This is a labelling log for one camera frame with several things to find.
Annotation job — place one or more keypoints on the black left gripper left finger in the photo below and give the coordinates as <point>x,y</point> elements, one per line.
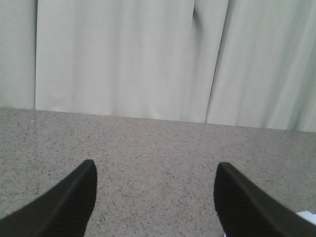
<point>63,211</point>

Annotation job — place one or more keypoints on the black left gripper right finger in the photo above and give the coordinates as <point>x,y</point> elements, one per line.
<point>244,210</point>

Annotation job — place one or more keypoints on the pale green curtain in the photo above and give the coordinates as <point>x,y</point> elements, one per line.
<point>233,62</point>

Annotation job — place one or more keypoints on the light blue slipper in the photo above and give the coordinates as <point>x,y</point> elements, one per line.
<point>308,216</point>

